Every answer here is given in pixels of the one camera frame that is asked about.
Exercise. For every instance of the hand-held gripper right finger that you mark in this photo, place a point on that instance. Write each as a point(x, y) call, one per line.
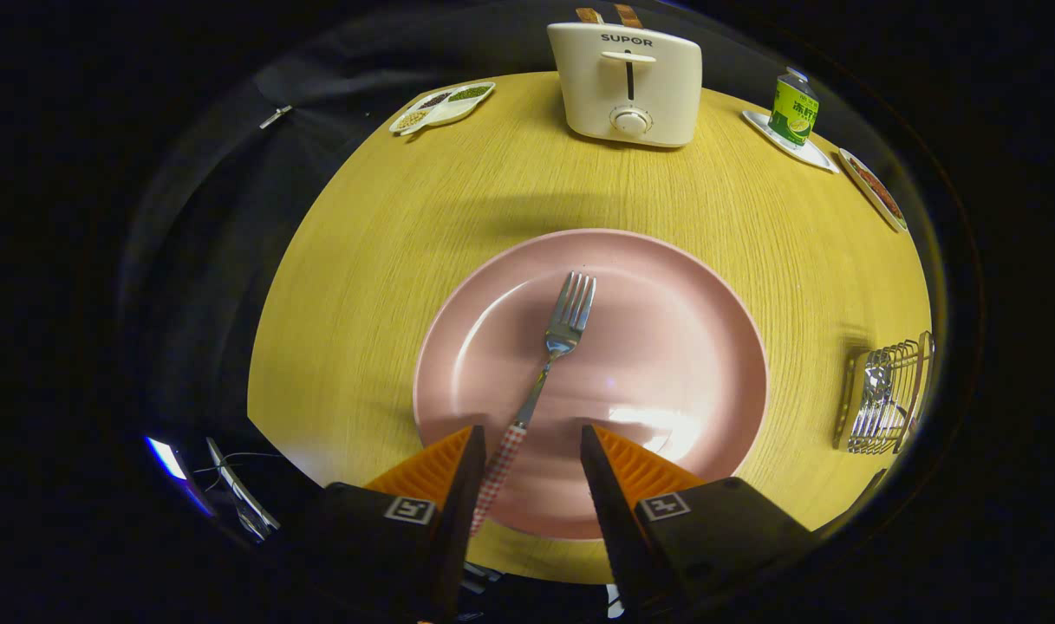
point(609, 511)

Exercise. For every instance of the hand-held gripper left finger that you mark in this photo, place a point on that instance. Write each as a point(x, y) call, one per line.
point(466, 503)

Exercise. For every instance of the pink plate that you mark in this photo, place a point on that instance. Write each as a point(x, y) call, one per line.
point(666, 347)

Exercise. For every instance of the lit computer monitor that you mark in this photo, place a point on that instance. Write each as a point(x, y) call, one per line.
point(170, 461)

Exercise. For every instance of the white divided condiment dish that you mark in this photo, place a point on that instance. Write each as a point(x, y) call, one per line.
point(445, 108)

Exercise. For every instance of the white coaster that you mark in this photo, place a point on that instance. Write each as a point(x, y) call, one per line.
point(813, 156)

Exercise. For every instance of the white plate of food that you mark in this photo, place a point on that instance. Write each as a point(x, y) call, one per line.
point(882, 204)

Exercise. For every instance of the brown meat piece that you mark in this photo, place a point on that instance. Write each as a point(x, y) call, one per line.
point(878, 186)

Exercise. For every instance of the white toaster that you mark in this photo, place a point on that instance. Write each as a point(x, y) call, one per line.
point(666, 87)

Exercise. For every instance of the white tag on cloth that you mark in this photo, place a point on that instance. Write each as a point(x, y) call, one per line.
point(276, 117)

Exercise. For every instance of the green label drink bottle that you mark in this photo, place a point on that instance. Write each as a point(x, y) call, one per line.
point(793, 113)

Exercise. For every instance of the toast bread slice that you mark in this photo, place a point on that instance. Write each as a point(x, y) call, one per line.
point(628, 16)
point(589, 15)

